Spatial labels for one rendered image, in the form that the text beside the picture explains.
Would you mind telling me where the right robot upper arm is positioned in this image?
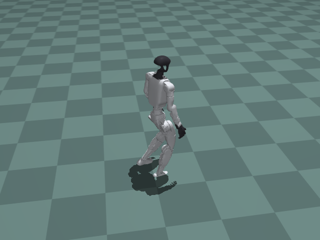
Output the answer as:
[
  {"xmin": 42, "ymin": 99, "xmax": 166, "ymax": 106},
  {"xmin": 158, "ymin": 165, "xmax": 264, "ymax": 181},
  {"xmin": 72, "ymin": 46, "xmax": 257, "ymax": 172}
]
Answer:
[{"xmin": 163, "ymin": 81, "xmax": 175, "ymax": 112}]

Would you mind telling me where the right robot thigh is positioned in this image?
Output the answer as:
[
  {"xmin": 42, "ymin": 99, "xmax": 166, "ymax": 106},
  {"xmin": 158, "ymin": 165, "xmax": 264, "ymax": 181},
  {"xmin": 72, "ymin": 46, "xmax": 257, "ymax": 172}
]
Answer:
[{"xmin": 159, "ymin": 118, "xmax": 176, "ymax": 154}]

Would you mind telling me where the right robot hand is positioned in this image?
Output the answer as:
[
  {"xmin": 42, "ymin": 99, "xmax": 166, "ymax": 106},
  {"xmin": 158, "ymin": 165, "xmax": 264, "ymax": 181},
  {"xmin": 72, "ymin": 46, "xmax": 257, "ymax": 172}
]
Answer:
[{"xmin": 175, "ymin": 124, "xmax": 186, "ymax": 139}]

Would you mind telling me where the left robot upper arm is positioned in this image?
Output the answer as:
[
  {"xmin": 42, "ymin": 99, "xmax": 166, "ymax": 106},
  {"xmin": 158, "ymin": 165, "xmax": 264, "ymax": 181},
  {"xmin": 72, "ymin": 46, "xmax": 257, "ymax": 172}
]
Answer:
[{"xmin": 143, "ymin": 71, "xmax": 154, "ymax": 95}]

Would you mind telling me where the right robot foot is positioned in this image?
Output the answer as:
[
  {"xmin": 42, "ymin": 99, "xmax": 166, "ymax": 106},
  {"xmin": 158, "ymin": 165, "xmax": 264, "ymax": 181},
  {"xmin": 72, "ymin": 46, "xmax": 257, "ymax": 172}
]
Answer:
[{"xmin": 153, "ymin": 171, "xmax": 168, "ymax": 177}]

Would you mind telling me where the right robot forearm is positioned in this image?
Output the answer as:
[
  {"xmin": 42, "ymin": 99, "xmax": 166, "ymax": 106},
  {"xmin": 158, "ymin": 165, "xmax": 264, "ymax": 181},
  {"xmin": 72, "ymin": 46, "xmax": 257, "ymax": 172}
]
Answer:
[{"xmin": 170, "ymin": 105, "xmax": 182, "ymax": 128}]

